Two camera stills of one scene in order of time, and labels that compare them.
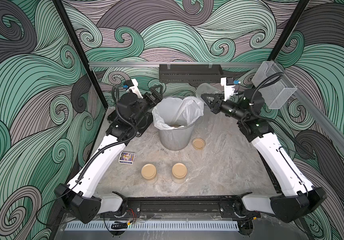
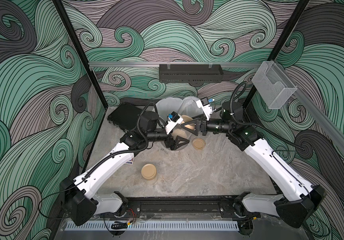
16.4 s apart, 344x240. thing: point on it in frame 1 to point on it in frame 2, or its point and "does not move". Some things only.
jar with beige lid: (179, 173) to (178, 131)
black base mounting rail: (185, 207) does not move
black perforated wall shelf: (190, 73) does not move
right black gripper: (216, 106) to (203, 126)
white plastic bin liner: (181, 110) does not move
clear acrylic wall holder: (275, 88) does not move
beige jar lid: (198, 143) does not move
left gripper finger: (158, 89) to (170, 144)
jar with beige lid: (149, 171) does not move
